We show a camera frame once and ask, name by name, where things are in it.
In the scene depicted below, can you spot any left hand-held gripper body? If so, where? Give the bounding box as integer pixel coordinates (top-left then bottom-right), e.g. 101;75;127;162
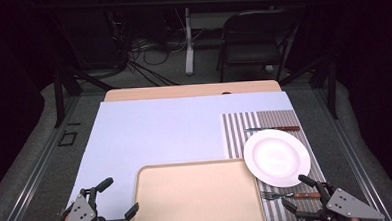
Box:
56;188;107;221

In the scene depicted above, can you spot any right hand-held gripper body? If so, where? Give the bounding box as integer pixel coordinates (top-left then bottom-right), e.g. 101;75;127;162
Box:
315;179;386;221

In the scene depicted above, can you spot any fork with wooden handle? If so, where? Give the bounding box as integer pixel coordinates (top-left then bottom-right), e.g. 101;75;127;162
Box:
260;188;322;203

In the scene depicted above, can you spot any white plate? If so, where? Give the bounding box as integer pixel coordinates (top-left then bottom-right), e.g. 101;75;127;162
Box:
242;127;312;190

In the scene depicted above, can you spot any beige tray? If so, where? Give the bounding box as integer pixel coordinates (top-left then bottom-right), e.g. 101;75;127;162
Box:
126;157;268;221

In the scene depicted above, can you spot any light blue table sheet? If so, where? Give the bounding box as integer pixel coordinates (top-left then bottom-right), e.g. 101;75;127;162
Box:
62;90;305;221

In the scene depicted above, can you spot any striped placemat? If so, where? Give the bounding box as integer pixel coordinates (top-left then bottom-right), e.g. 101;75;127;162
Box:
221;108;328;221

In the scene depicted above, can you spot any black metal stand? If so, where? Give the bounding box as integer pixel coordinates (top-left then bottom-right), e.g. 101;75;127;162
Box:
50;60;119;130
278;55;340;123

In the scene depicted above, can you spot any black folding chair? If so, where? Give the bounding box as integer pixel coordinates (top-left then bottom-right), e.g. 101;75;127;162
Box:
214;8;302;84

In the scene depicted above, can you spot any white-legged desk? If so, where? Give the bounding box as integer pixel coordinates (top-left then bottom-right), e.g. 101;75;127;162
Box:
162;0;318;77

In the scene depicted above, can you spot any metal floor rail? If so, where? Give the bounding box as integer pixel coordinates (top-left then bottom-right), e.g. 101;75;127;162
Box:
0;95;87;221
312;83;392;221

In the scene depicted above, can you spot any black floor outlet frame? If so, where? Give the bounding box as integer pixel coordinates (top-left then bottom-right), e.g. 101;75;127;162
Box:
57;130;79;148

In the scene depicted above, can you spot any bundle of floor cables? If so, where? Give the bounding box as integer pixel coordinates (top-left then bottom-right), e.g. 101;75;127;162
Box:
114;34;184;89

